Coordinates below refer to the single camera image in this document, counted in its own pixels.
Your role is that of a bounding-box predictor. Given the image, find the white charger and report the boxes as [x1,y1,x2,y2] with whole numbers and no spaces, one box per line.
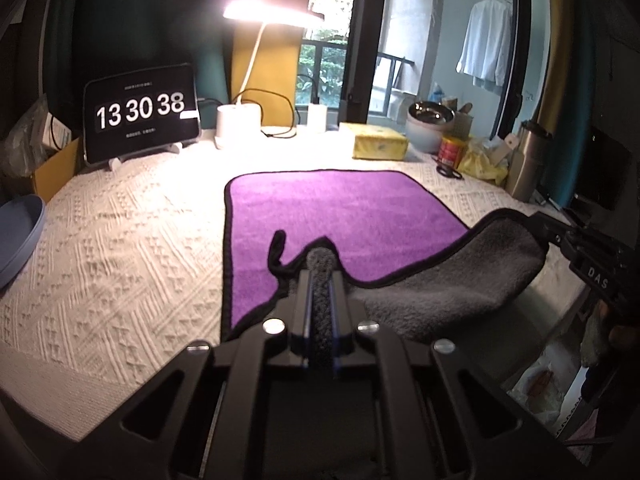
[306,103,328,133]

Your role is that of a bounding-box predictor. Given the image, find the yellow curtain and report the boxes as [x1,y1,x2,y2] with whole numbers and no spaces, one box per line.
[230,0,309,127]

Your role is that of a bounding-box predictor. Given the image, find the yellow tissue box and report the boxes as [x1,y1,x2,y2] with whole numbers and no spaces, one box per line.
[338,122,409,162]

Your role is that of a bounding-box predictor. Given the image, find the steel thermos bottle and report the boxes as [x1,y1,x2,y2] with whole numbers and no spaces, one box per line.
[506,120,552,202]

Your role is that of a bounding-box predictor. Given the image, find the black lamp cable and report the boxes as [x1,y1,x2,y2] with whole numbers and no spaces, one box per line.
[232,86,302,140]

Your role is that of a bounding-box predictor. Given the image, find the purple and grey towel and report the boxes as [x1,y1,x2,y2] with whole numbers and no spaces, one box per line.
[220,169,549,341]

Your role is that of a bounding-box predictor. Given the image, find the black tablet clock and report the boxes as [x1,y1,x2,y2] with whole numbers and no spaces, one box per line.
[82,64,201,166]

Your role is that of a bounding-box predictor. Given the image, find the white textured tablecloth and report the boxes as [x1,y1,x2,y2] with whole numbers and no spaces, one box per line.
[0,129,586,443]

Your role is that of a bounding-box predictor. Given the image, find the blue plate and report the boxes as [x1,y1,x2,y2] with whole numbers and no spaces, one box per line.
[0,194,46,288]

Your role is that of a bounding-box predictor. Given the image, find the white desk lamp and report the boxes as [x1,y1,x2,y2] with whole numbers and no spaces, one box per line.
[214,0,324,148]

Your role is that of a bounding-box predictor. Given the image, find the dark green curtain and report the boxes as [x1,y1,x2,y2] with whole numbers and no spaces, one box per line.
[43,0,231,112]

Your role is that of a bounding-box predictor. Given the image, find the white tablet stand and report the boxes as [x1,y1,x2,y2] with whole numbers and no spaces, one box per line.
[107,142,183,172]

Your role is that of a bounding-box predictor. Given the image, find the black scissors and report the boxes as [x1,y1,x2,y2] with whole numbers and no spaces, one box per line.
[436,164,463,180]

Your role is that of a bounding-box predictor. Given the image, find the red yellow can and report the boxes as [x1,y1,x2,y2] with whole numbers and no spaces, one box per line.
[437,136,466,169]

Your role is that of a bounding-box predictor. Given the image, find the white bowl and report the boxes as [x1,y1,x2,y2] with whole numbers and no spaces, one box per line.
[406,116,454,154]

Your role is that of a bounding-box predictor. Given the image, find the cardboard box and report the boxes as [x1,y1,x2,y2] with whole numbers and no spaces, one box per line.
[32,138,82,203]

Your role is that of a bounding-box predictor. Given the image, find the stainless steel bowl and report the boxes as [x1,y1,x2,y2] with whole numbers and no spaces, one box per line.
[408,101,454,125]

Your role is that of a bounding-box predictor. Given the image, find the white hanging shirt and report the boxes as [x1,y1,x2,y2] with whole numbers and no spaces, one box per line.
[456,0,512,87]

